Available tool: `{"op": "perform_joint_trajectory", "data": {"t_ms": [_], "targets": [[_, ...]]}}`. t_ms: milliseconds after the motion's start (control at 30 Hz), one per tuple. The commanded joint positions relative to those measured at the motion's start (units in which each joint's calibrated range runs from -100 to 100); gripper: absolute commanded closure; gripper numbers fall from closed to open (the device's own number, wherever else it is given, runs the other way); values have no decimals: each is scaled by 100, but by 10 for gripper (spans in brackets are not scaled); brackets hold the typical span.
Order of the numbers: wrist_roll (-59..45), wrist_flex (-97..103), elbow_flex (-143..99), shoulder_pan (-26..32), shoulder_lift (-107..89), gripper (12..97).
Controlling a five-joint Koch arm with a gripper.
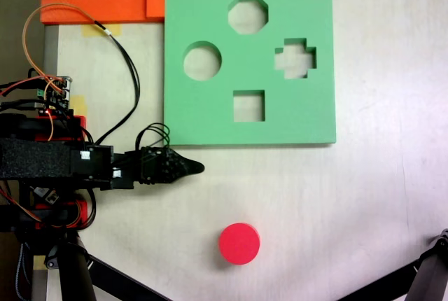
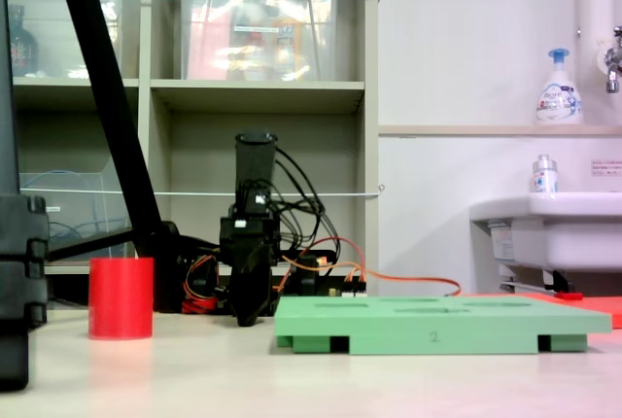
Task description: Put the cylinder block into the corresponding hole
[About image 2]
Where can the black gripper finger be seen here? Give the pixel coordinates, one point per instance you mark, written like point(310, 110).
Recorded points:
point(250, 291)

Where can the red cylinder block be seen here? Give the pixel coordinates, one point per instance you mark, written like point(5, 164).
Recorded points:
point(121, 299)

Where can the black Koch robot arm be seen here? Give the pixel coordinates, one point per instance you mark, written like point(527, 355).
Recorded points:
point(255, 165)

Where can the circuit board with connectors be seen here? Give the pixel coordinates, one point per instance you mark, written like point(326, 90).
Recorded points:
point(352, 291)

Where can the beige shelf unit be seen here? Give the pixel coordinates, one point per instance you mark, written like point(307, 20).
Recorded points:
point(257, 92)

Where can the large clear storage bin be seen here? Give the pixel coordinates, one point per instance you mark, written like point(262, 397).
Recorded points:
point(218, 48)

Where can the green shape sorting board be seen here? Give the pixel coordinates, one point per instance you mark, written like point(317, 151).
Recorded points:
point(437, 325)

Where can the black notched tripod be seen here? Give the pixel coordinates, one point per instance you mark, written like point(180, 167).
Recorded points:
point(22, 267)

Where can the sticker on sink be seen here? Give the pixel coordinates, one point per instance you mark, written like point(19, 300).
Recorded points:
point(503, 248)

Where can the clear plastic bin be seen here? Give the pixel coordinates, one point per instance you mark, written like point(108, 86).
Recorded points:
point(58, 48)

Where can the dark glass bottle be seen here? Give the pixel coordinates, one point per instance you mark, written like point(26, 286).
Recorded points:
point(22, 48)

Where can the small clear sanitizer bottle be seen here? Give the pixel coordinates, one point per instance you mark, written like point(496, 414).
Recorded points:
point(544, 177)

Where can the white sink basin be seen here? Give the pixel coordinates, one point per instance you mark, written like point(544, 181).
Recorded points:
point(573, 233)

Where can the white foam soap pump bottle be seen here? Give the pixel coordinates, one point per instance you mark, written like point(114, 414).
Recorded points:
point(559, 102)

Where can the metal water faucet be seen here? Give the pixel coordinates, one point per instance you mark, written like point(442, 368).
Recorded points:
point(612, 68)

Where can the black camera tripod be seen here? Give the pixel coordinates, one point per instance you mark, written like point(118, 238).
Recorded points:
point(107, 97)

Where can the wall notice label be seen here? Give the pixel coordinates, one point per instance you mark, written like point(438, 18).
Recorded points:
point(607, 167)

